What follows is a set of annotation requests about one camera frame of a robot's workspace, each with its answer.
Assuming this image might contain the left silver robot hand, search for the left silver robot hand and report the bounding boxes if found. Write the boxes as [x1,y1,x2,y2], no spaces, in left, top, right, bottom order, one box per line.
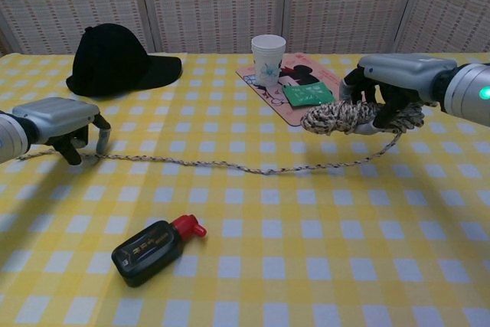
[12,96,112,166]

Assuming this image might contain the speckled beige braided rope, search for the speckled beige braided rope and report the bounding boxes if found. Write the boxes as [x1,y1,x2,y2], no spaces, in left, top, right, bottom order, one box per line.
[17,100,425,175]

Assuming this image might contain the black baseball cap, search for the black baseball cap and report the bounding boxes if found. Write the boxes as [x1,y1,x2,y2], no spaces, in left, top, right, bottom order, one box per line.
[65,22,183,97]

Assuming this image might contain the black ink bottle red cap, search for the black ink bottle red cap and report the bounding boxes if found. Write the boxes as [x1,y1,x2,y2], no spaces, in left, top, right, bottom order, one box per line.
[110,214,207,289]

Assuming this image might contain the woven bamboo folding screen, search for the woven bamboo folding screen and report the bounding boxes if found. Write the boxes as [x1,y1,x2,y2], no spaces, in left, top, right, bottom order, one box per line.
[0,0,490,56]

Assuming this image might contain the white paper cup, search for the white paper cup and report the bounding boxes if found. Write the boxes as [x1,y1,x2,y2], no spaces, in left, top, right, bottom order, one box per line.
[250,34,287,87]

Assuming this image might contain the pink cartoon mouse pad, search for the pink cartoon mouse pad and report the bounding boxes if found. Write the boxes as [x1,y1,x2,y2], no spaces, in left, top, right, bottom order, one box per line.
[235,52,371,128]

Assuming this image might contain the green sachet packet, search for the green sachet packet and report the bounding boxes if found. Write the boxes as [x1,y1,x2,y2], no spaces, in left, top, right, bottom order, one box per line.
[282,82,337,107]

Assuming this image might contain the yellow checked tablecloth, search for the yellow checked tablecloth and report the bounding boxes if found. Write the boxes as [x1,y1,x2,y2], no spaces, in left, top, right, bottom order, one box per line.
[0,51,490,327]

